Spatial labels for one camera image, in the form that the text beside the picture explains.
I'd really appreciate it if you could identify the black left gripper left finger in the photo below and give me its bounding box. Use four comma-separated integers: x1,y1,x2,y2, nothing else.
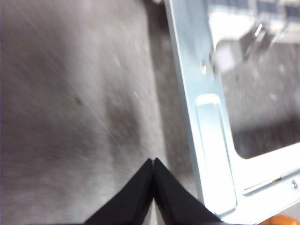
83,158,154,225

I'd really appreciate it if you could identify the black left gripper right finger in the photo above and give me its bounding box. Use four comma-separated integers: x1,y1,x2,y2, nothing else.
153,157,224,225

